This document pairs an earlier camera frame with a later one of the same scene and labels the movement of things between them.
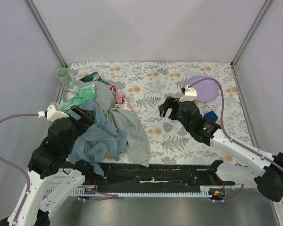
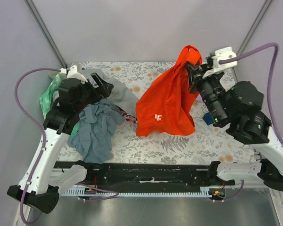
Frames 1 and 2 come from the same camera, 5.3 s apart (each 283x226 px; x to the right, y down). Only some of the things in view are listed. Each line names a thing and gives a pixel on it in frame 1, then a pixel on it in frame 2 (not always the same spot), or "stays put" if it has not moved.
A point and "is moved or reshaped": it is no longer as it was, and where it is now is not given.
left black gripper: (84, 117) -> (94, 87)
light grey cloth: (137, 149) -> (120, 96)
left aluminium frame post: (46, 33) stays put
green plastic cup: (63, 76) -> (52, 74)
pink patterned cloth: (121, 100) -> (128, 117)
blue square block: (211, 115) stays put
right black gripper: (174, 108) -> (195, 78)
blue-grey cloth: (99, 142) is moved or reshaped
